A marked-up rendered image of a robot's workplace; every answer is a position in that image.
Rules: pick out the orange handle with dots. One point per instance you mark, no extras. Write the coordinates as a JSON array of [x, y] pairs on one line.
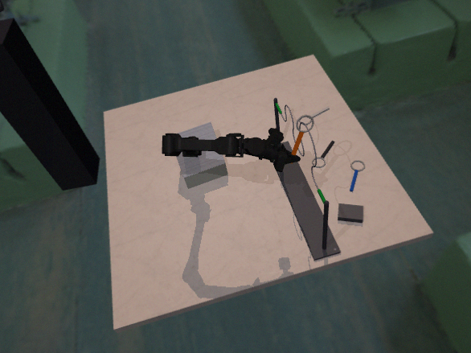
[[300, 135]]

